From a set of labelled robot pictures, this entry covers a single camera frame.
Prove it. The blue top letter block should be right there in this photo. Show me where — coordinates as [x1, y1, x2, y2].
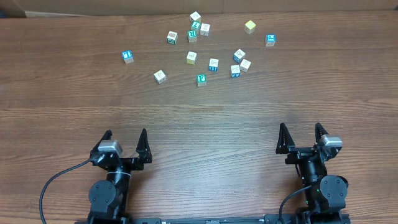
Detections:
[122, 50, 134, 63]

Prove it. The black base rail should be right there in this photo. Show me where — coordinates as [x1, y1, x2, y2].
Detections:
[75, 214, 351, 224]

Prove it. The blue side wooden block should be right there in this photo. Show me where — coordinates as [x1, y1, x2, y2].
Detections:
[208, 58, 219, 72]

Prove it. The blue P letter block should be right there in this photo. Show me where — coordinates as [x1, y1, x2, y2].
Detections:
[266, 34, 276, 47]

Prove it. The left black cable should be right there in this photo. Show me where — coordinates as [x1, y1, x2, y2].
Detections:
[39, 158, 94, 224]

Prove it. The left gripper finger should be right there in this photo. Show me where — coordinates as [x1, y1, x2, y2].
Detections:
[136, 128, 151, 154]
[98, 129, 113, 144]

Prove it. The green side B block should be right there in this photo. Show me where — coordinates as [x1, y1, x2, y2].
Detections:
[167, 31, 178, 45]

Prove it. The black cable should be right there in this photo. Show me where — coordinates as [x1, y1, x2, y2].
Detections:
[278, 185, 313, 224]
[39, 158, 94, 224]

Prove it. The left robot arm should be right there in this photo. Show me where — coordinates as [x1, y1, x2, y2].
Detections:
[87, 129, 152, 223]

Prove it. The plain wooden picture block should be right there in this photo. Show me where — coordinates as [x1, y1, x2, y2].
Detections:
[154, 70, 167, 84]

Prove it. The blue side tilted block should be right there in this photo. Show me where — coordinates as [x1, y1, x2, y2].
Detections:
[233, 49, 246, 63]

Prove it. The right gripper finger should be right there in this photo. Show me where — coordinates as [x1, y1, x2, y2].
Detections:
[275, 123, 295, 154]
[315, 123, 328, 143]

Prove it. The green F letter block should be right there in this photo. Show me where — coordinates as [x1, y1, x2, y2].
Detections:
[197, 73, 207, 86]

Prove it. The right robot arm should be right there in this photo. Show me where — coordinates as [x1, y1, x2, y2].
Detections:
[275, 123, 350, 223]

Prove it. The yellow side wooden block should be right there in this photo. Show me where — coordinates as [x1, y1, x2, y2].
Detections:
[186, 51, 197, 65]

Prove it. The blue bottom wooden block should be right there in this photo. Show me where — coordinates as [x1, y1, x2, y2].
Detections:
[231, 65, 241, 78]

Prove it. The right black cable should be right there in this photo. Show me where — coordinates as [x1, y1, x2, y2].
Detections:
[278, 185, 313, 224]

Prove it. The plain tilted wooden block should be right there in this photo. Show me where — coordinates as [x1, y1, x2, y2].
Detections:
[239, 59, 251, 72]

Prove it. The green L letter block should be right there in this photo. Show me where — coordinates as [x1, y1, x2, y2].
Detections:
[190, 21, 201, 32]

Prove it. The wooden X block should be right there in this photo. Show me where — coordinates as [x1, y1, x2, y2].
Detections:
[200, 23, 210, 36]

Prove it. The cardboard strip at back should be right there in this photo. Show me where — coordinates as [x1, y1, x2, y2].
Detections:
[1, 0, 397, 17]

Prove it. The top plain wooden block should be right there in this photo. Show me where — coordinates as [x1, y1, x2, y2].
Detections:
[190, 11, 201, 22]

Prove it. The yellow top block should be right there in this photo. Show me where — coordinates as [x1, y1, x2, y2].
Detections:
[244, 20, 256, 34]

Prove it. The green R letter block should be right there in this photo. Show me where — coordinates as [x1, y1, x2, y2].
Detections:
[187, 30, 197, 43]

